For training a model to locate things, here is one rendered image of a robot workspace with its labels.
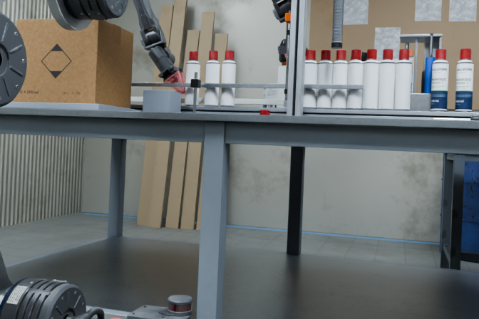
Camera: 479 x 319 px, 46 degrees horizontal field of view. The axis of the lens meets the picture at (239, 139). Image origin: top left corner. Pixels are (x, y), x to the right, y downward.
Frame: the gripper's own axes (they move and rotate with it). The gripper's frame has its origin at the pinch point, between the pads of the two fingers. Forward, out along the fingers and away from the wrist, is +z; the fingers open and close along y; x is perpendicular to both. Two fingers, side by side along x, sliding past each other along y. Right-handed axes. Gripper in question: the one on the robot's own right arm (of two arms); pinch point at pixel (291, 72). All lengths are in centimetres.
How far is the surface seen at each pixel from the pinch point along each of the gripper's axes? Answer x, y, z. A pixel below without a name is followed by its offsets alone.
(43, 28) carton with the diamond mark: 47, 71, -7
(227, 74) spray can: 8.7, 21.8, 2.1
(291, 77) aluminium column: 23.0, -4.8, 4.2
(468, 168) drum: -219, -84, 37
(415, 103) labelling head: 4.2, -43.5, 9.9
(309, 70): 8.8, -8.0, 0.0
